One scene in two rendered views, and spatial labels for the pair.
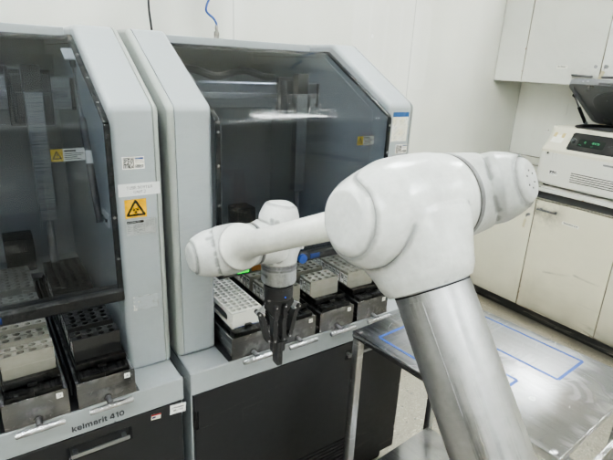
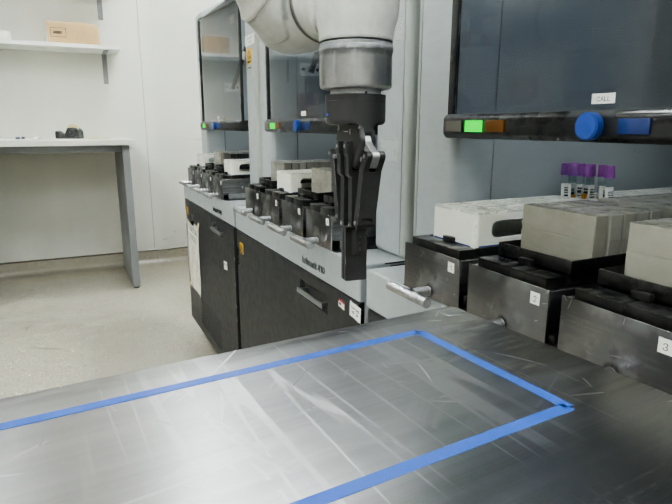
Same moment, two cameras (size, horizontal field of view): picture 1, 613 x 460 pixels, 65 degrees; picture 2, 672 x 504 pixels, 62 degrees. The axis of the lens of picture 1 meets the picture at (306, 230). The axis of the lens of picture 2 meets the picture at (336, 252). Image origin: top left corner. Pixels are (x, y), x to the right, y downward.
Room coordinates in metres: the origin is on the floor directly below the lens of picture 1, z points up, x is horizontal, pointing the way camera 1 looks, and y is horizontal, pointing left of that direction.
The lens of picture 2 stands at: (1.21, -0.64, 0.98)
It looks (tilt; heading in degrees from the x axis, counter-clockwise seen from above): 13 degrees down; 99
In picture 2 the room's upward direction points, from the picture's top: straight up
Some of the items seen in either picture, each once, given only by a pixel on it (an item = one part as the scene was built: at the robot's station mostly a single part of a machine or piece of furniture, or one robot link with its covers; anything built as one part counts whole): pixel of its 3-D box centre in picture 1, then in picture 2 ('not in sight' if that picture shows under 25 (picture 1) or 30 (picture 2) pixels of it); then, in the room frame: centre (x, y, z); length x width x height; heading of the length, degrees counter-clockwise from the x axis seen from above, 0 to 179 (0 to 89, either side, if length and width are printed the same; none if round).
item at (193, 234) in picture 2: not in sight; (191, 255); (0.22, 1.57, 0.43); 0.27 x 0.02 x 0.36; 125
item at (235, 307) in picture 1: (225, 298); (529, 221); (1.37, 0.24, 0.83); 0.30 x 0.10 x 0.06; 35
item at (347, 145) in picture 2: (282, 320); (358, 186); (1.13, 0.05, 0.91); 0.04 x 0.01 x 0.11; 31
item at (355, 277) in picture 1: (358, 277); not in sight; (1.55, -0.19, 0.85); 0.12 x 0.02 x 0.06; 124
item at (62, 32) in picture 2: not in sight; (73, 35); (-0.98, 2.69, 1.52); 0.29 x 0.22 x 0.12; 34
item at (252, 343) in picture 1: (209, 297); (588, 247); (1.49, 0.32, 0.78); 0.73 x 0.14 x 0.09; 35
